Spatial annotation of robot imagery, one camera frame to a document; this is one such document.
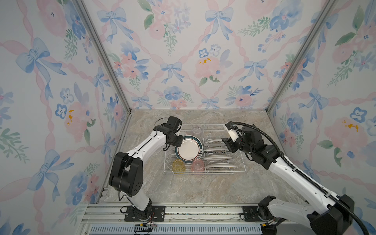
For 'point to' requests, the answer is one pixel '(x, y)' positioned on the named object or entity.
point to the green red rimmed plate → (212, 141)
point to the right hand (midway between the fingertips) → (226, 134)
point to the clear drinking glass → (198, 132)
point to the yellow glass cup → (178, 166)
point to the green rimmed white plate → (191, 148)
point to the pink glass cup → (198, 165)
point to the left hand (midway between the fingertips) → (178, 140)
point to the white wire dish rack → (203, 152)
